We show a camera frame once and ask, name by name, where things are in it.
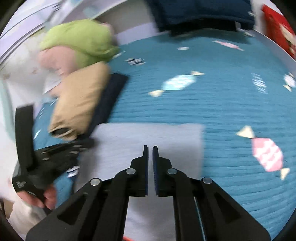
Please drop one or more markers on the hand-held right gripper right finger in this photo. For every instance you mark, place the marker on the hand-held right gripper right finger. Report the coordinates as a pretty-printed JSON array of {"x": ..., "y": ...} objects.
[{"x": 155, "y": 171}]

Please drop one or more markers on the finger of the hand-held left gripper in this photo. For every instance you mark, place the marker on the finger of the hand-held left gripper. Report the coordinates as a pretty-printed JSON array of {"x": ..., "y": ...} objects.
[
  {"x": 76, "y": 144},
  {"x": 67, "y": 161}
]

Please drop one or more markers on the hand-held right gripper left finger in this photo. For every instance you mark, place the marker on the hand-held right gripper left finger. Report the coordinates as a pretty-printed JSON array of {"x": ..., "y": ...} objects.
[{"x": 145, "y": 171}]

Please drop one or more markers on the grey and navy zip jacket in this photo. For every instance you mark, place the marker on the grey and navy zip jacket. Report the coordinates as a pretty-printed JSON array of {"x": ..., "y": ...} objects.
[{"x": 138, "y": 136}]

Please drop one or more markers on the person's left hand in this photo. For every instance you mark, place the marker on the person's left hand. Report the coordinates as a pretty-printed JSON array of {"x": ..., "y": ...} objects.
[{"x": 49, "y": 195}]

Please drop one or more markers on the folded tan pants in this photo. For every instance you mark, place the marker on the folded tan pants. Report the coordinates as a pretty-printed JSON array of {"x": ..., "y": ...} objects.
[{"x": 78, "y": 99}]

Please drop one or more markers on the teal quilted bed sheet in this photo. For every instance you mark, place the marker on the teal quilted bed sheet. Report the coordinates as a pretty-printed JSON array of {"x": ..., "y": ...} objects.
[{"x": 185, "y": 104}]

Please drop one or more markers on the pink quilt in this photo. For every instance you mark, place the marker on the pink quilt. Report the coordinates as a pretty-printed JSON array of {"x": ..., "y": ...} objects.
[{"x": 57, "y": 60}]

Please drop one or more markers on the green quilt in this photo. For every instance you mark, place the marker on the green quilt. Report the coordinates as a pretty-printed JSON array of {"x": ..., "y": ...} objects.
[{"x": 81, "y": 39}]

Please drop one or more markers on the white headboard shelf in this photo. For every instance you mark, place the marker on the white headboard shelf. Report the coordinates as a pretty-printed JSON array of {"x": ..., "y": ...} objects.
[{"x": 129, "y": 23}]

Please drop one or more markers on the black garment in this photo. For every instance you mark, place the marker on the black garment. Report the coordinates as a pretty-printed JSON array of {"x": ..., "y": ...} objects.
[{"x": 203, "y": 27}]

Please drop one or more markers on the navy puffer jacket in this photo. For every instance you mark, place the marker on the navy puffer jacket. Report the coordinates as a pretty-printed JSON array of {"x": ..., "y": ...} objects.
[{"x": 203, "y": 11}]

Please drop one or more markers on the red cartoon cushion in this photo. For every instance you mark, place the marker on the red cartoon cushion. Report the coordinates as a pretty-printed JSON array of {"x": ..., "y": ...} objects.
[{"x": 279, "y": 30}]

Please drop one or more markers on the white bed side rail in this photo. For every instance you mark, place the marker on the white bed side rail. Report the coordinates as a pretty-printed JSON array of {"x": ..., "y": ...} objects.
[{"x": 272, "y": 48}]

